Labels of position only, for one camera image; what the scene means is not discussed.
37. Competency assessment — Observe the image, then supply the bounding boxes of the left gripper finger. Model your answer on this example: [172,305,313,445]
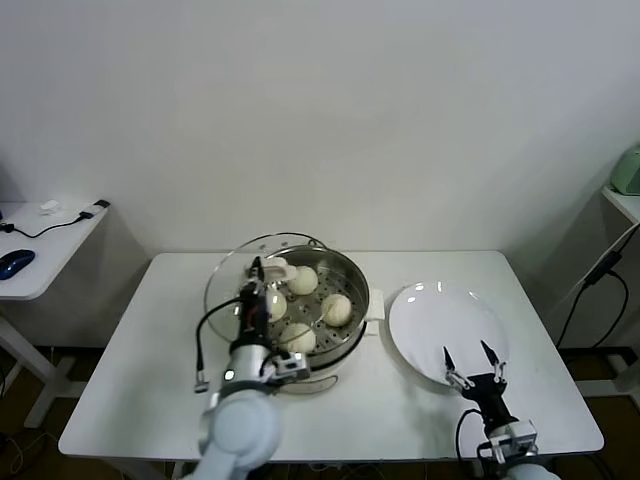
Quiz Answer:
[244,255,267,287]

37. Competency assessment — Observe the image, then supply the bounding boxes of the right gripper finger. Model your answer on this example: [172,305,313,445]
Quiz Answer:
[441,345,476,392]
[478,339,508,387]

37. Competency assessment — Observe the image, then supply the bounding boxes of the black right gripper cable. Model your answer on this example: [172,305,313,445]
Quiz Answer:
[453,408,494,464]

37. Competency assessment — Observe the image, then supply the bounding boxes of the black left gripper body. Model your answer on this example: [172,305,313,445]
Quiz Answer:
[237,280,272,349]

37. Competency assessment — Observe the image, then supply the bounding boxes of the blue computer mouse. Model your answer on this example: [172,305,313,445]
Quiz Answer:
[0,248,36,281]

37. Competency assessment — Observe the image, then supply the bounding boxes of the black desk cable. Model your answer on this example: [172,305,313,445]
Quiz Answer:
[0,211,95,240]

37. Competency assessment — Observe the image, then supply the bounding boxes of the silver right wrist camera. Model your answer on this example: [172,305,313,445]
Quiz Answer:
[477,418,540,460]

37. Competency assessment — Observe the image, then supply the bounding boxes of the stainless steel steamer basket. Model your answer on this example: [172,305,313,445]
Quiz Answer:
[221,244,386,369]

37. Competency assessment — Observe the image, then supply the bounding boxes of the thin white cable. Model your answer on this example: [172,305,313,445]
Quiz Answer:
[560,225,635,304]

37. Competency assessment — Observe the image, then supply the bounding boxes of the white steamed baozi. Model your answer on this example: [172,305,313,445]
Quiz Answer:
[319,293,353,328]
[278,322,317,355]
[264,292,289,323]
[288,265,319,296]

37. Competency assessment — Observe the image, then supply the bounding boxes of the white side desk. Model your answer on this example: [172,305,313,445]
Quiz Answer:
[0,199,110,430]

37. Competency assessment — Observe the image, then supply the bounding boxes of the pale green appliance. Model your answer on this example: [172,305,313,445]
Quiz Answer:
[610,143,640,196]

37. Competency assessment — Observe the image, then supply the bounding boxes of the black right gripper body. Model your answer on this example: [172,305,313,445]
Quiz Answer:
[458,373,517,425]

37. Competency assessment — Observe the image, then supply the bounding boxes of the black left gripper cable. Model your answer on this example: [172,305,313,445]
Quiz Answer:
[193,298,247,396]

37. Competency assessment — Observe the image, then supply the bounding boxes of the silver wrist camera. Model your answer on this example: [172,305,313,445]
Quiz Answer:
[269,351,312,382]
[477,418,540,460]

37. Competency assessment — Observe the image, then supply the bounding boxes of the glass lid with white handle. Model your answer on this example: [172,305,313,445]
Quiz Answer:
[203,230,335,351]

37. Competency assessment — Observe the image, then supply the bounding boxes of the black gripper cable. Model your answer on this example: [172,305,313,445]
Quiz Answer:
[193,298,247,396]
[453,408,494,464]

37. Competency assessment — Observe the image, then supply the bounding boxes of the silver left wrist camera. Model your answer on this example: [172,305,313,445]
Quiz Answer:
[269,351,312,382]

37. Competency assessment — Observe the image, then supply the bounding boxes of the white side stand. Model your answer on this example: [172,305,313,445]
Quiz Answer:
[601,184,640,397]

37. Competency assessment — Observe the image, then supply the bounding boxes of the white round plate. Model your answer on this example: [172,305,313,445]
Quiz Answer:
[387,281,510,389]

